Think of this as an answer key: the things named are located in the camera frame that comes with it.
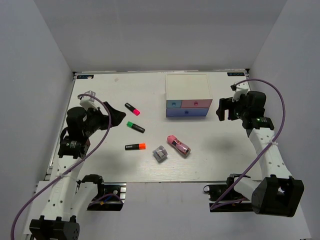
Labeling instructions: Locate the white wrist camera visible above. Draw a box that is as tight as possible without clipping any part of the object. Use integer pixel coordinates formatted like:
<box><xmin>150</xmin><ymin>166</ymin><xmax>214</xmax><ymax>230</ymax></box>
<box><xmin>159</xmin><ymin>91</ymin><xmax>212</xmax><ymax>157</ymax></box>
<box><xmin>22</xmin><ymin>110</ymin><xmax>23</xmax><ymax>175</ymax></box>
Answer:
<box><xmin>230</xmin><ymin>82</ymin><xmax>250</xmax><ymax>102</ymax></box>
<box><xmin>77</xmin><ymin>90</ymin><xmax>99</xmax><ymax>111</ymax></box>

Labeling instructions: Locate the corner logo sticker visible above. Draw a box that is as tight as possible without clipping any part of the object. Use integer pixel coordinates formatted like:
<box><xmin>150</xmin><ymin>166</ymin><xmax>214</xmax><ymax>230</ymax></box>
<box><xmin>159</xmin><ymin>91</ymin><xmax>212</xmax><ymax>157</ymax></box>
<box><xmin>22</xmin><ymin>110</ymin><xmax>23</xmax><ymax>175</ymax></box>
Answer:
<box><xmin>227</xmin><ymin>72</ymin><xmax>246</xmax><ymax>77</ymax></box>
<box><xmin>76</xmin><ymin>74</ymin><xmax>94</xmax><ymax>79</ymax></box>

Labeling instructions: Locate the orange highlighter marker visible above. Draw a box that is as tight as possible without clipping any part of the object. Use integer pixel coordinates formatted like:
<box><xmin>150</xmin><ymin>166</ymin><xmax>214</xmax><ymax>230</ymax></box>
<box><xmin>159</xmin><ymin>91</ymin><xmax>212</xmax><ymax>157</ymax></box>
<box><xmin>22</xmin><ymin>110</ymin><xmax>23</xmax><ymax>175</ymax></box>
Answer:
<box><xmin>124</xmin><ymin>143</ymin><xmax>146</xmax><ymax>151</ymax></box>

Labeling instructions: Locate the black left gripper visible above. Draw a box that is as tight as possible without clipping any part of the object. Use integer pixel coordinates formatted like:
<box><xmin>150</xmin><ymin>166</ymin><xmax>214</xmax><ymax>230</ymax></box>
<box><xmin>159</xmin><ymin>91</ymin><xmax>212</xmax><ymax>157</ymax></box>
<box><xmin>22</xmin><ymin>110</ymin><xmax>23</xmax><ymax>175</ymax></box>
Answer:
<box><xmin>83</xmin><ymin>101</ymin><xmax>126</xmax><ymax>137</ymax></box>

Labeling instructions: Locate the right corner logo sticker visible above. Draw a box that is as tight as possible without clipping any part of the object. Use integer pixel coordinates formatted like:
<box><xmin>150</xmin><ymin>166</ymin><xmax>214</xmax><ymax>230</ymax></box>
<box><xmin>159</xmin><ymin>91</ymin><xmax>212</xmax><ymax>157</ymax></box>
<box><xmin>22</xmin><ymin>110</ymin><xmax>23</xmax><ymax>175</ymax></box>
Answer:
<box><xmin>227</xmin><ymin>72</ymin><xmax>246</xmax><ymax>77</ymax></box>

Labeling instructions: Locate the left corner logo sticker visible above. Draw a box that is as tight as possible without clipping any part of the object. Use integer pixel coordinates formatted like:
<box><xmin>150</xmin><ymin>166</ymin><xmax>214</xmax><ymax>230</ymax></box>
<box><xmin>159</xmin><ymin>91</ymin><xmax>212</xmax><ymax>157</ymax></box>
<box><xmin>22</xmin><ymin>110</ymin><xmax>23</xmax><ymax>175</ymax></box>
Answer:
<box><xmin>76</xmin><ymin>74</ymin><xmax>94</xmax><ymax>79</ymax></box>

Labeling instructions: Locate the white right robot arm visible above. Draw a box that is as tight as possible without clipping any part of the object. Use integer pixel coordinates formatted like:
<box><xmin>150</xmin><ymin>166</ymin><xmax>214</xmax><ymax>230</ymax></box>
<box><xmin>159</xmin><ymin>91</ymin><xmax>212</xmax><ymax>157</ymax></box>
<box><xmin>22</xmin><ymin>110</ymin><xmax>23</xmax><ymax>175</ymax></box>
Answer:
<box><xmin>210</xmin><ymin>91</ymin><xmax>305</xmax><ymax>218</ymax></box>

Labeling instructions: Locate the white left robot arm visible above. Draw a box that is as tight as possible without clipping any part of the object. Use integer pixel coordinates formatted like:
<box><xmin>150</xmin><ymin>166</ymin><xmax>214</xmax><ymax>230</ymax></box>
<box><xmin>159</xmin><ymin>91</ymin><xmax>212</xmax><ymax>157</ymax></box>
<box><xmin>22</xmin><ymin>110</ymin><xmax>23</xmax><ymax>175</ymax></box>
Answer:
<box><xmin>29</xmin><ymin>100</ymin><xmax>126</xmax><ymax>240</ymax></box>

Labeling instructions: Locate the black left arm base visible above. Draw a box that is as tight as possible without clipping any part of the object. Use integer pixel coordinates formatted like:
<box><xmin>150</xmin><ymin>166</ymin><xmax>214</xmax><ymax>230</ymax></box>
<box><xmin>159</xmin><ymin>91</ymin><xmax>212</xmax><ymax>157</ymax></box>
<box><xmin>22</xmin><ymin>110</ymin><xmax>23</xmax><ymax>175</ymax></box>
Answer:
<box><xmin>87</xmin><ymin>183</ymin><xmax>127</xmax><ymax>212</ymax></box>

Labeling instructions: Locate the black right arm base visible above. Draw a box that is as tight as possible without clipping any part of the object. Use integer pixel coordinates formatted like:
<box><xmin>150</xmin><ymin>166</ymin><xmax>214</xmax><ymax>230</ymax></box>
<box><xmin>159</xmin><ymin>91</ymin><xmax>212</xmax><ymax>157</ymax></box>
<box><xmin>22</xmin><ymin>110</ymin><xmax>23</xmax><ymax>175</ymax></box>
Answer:
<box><xmin>203</xmin><ymin>184</ymin><xmax>253</xmax><ymax>213</ymax></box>

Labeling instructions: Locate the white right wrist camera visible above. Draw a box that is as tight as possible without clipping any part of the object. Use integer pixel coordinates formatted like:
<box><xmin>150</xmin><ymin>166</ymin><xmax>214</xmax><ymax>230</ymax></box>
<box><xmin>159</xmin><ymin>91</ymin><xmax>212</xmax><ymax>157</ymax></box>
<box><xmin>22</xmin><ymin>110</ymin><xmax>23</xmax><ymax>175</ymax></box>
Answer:
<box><xmin>230</xmin><ymin>82</ymin><xmax>250</xmax><ymax>102</ymax></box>

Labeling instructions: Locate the pink highlighter marker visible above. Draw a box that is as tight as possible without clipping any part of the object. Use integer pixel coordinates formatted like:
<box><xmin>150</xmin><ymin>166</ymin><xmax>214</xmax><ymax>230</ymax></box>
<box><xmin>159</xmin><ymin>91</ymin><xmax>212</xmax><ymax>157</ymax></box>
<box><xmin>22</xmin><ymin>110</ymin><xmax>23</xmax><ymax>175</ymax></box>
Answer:
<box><xmin>124</xmin><ymin>102</ymin><xmax>140</xmax><ymax>116</ymax></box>

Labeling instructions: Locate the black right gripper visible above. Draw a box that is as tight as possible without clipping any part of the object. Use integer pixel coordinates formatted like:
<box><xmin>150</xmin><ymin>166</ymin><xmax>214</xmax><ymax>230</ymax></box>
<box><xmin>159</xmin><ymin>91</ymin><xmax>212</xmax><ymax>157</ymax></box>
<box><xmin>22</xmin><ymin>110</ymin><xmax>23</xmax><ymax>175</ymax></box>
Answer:
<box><xmin>216</xmin><ymin>93</ymin><xmax>250</xmax><ymax>121</ymax></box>

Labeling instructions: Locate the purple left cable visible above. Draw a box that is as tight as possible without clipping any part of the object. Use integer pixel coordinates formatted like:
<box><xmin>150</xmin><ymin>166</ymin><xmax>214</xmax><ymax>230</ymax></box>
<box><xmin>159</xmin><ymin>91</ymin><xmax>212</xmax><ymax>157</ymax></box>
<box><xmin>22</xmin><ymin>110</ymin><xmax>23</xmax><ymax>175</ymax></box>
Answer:
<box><xmin>10</xmin><ymin>93</ymin><xmax>112</xmax><ymax>240</ymax></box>

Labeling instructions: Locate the green highlighter marker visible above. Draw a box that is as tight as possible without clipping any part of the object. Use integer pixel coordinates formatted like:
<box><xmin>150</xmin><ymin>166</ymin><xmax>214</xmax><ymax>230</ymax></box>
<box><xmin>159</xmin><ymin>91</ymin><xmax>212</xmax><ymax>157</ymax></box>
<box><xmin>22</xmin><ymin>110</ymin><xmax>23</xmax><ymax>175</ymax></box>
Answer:
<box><xmin>126</xmin><ymin>121</ymin><xmax>145</xmax><ymax>134</ymax></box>

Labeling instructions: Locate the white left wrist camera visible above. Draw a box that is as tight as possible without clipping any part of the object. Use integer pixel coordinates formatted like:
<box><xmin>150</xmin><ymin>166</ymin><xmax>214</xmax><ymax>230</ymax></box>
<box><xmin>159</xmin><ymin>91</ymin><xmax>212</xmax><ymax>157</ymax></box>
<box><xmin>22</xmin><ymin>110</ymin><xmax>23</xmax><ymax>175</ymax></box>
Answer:
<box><xmin>77</xmin><ymin>90</ymin><xmax>99</xmax><ymax>111</ymax></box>

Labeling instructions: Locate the white pastel drawer box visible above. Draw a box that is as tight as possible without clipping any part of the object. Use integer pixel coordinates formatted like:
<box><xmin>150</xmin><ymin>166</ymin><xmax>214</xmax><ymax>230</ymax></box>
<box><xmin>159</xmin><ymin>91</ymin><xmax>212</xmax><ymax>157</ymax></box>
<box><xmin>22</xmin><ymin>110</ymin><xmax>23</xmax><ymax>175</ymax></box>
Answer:
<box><xmin>165</xmin><ymin>73</ymin><xmax>213</xmax><ymax>117</ymax></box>

